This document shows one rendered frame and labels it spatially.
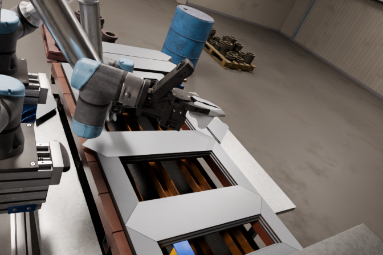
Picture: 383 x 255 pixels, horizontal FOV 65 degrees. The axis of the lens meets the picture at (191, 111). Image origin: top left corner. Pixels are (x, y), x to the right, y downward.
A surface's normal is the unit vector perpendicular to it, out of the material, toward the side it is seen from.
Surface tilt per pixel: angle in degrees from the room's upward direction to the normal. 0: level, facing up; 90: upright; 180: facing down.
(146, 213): 0
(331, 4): 90
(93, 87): 90
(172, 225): 0
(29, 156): 0
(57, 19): 77
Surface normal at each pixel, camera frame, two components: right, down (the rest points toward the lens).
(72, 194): 0.36, -0.81
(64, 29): 0.35, 0.37
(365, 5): -0.83, -0.05
